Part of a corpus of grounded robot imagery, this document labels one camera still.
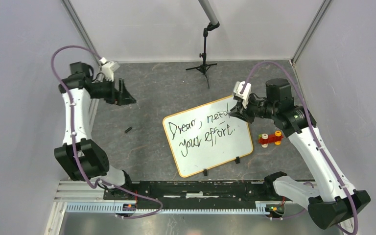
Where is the black camera tripod stand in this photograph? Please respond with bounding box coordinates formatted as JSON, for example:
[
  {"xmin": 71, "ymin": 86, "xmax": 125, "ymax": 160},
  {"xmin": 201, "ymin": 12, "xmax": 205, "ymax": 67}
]
[{"xmin": 186, "ymin": 22, "xmax": 220, "ymax": 89}]

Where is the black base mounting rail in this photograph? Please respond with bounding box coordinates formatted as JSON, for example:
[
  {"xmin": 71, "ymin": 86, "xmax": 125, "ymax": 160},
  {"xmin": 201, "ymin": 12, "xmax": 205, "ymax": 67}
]
[{"xmin": 103, "ymin": 180, "xmax": 283, "ymax": 209}]

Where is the grey overhead pole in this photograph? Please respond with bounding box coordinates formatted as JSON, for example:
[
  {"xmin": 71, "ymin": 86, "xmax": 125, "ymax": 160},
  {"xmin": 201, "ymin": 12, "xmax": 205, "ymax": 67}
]
[{"xmin": 198, "ymin": 0, "xmax": 219, "ymax": 25}]

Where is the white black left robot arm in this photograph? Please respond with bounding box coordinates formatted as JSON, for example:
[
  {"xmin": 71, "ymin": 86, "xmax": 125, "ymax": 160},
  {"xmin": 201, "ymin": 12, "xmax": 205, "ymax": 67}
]
[{"xmin": 54, "ymin": 59, "xmax": 137, "ymax": 200}]

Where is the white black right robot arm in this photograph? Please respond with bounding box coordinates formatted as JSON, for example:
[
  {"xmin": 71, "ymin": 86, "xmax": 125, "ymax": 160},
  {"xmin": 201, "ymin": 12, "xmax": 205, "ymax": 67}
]
[{"xmin": 229, "ymin": 78, "xmax": 371, "ymax": 229}]

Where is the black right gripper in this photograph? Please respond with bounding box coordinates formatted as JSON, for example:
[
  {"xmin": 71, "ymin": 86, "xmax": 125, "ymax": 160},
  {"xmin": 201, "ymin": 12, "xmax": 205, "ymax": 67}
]
[{"xmin": 230, "ymin": 92, "xmax": 278, "ymax": 123}]

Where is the black marker cap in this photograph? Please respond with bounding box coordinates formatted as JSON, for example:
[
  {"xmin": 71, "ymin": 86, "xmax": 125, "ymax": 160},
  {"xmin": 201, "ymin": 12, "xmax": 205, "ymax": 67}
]
[{"xmin": 124, "ymin": 127, "xmax": 133, "ymax": 133}]

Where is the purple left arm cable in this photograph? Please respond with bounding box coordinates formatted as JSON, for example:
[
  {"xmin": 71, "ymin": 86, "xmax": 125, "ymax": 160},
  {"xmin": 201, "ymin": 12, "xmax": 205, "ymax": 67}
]
[{"xmin": 51, "ymin": 45, "xmax": 164, "ymax": 219}]

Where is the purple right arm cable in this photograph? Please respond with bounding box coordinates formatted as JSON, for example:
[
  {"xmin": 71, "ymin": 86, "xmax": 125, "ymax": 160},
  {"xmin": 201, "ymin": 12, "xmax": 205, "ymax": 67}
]
[{"xmin": 241, "ymin": 61, "xmax": 359, "ymax": 235}]

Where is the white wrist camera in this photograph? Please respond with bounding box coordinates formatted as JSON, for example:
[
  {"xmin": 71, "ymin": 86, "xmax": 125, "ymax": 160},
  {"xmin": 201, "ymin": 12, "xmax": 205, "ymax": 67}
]
[
  {"xmin": 99, "ymin": 57, "xmax": 120, "ymax": 82},
  {"xmin": 233, "ymin": 81, "xmax": 252, "ymax": 108}
]

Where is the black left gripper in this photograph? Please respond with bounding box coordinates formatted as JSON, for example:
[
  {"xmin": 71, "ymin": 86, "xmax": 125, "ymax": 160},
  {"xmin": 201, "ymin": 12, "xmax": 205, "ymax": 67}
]
[{"xmin": 91, "ymin": 76, "xmax": 137, "ymax": 106}]

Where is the yellow framed whiteboard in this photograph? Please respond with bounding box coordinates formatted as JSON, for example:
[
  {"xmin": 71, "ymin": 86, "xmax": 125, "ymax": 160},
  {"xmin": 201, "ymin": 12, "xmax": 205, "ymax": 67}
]
[{"xmin": 163, "ymin": 96, "xmax": 254, "ymax": 178}]

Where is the light blue cable duct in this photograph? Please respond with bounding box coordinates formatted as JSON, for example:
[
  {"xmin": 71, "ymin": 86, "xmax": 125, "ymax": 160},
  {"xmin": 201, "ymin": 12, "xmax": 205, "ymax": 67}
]
[{"xmin": 65, "ymin": 202, "xmax": 283, "ymax": 216}]

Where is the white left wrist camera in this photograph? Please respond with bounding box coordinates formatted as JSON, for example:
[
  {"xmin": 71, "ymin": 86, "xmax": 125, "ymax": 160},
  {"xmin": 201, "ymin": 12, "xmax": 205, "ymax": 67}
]
[{"xmin": 99, "ymin": 57, "xmax": 120, "ymax": 82}]

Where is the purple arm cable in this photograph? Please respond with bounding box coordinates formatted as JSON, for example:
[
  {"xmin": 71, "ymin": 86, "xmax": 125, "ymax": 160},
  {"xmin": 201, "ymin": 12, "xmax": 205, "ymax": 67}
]
[
  {"xmin": 51, "ymin": 45, "xmax": 164, "ymax": 219},
  {"xmin": 241, "ymin": 61, "xmax": 359, "ymax": 235}
]

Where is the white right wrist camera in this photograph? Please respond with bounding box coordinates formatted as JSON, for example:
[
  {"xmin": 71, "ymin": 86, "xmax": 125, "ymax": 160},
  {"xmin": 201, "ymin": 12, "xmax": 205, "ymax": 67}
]
[{"xmin": 233, "ymin": 81, "xmax": 252, "ymax": 108}]

